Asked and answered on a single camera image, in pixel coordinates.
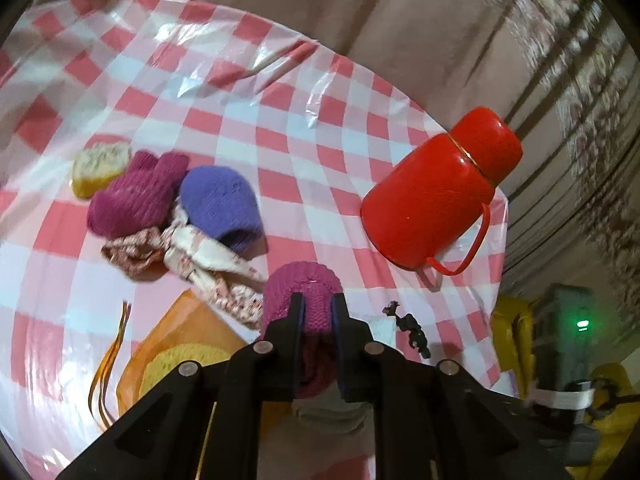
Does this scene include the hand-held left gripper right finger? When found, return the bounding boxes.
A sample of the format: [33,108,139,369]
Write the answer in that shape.
[330,292,571,480]

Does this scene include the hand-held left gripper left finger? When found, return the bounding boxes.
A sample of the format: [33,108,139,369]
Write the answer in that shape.
[55,292,306,480]

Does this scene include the magenta knit sock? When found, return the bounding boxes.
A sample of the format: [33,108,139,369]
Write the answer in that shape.
[259,261,346,400]
[86,150,191,238]

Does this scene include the black hair tie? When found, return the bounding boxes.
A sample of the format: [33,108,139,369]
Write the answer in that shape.
[382,300,431,358]

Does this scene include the grey blue sock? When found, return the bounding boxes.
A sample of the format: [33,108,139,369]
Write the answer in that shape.
[292,395,368,433]

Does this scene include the orange organza bag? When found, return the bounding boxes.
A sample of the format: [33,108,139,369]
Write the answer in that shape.
[89,287,291,480]

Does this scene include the cream floral headband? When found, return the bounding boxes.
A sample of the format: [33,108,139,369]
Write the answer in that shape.
[101,205,268,331]

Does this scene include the purple knit sock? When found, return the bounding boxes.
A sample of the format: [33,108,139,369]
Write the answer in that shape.
[179,165,264,253]

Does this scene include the yellow block sponge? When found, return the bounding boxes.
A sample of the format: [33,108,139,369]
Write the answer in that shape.
[71,141,132,198]

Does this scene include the red thermos jug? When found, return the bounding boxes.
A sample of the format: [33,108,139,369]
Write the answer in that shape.
[360,106,523,276]

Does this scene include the pink white checked tablecloth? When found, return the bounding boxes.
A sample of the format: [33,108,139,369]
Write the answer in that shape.
[0,0,511,480]

